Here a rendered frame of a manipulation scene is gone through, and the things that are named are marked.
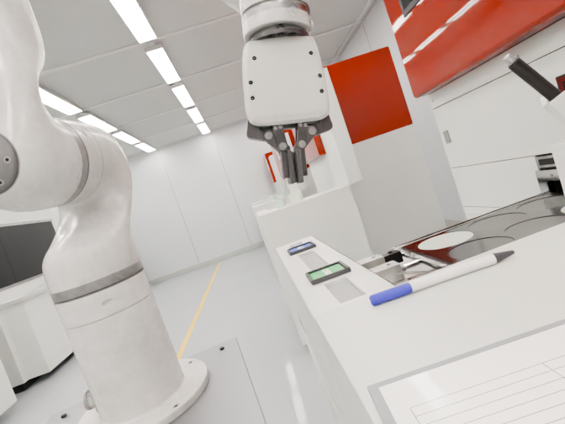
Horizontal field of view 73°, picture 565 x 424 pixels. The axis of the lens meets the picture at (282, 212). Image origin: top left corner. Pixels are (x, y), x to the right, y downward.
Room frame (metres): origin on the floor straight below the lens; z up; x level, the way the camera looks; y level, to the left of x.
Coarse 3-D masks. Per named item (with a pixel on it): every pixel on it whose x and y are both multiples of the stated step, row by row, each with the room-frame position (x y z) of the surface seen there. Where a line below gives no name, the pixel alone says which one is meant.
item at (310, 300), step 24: (312, 240) 0.86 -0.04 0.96; (288, 264) 0.68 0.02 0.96; (312, 264) 0.64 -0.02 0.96; (312, 288) 0.49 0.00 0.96; (336, 288) 0.47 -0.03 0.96; (360, 288) 0.42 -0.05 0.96; (384, 288) 0.40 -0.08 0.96; (312, 312) 0.40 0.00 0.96; (312, 336) 0.56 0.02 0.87; (336, 384) 0.38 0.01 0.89
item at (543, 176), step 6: (546, 168) 0.85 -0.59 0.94; (552, 168) 0.82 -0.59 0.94; (540, 174) 0.85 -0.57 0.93; (546, 174) 0.83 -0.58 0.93; (552, 174) 0.82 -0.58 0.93; (540, 180) 0.85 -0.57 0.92; (546, 180) 0.84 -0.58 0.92; (552, 180) 0.82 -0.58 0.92; (558, 180) 0.80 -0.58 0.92; (540, 186) 0.86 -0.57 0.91; (546, 186) 0.84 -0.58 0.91; (552, 186) 0.84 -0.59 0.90; (552, 192) 0.84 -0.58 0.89
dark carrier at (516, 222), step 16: (512, 208) 0.78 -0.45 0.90; (528, 208) 0.74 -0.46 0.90; (544, 208) 0.70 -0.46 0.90; (560, 208) 0.67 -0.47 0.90; (464, 224) 0.78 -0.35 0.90; (480, 224) 0.74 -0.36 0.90; (496, 224) 0.71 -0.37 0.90; (512, 224) 0.67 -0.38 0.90; (528, 224) 0.64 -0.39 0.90; (544, 224) 0.61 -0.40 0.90; (480, 240) 0.65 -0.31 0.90; (496, 240) 0.62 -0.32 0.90; (512, 240) 0.59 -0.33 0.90; (432, 256) 0.65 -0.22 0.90; (448, 256) 0.62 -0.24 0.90; (464, 256) 0.59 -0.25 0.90
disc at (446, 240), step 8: (456, 232) 0.74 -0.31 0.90; (464, 232) 0.72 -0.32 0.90; (472, 232) 0.70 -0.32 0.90; (432, 240) 0.75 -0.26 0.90; (440, 240) 0.73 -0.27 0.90; (448, 240) 0.71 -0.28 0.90; (456, 240) 0.69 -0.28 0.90; (464, 240) 0.67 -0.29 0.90; (424, 248) 0.71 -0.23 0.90; (432, 248) 0.69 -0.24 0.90; (440, 248) 0.67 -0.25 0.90
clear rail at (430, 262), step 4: (392, 248) 0.78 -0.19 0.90; (396, 248) 0.76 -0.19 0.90; (400, 248) 0.75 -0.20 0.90; (404, 252) 0.72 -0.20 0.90; (412, 252) 0.70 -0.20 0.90; (404, 256) 0.72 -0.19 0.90; (408, 256) 0.70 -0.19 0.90; (412, 256) 0.68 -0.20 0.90; (416, 256) 0.67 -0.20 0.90; (420, 256) 0.66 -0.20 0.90; (420, 260) 0.65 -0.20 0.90; (424, 260) 0.64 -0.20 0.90; (428, 260) 0.62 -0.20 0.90; (432, 260) 0.61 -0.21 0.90; (436, 260) 0.61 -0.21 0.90; (424, 264) 0.64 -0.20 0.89; (428, 264) 0.62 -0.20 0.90; (432, 264) 0.61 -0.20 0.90; (436, 264) 0.59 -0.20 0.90; (440, 264) 0.59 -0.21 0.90; (444, 264) 0.58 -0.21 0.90; (448, 264) 0.57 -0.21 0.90; (436, 268) 0.60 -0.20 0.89; (440, 268) 0.58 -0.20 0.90
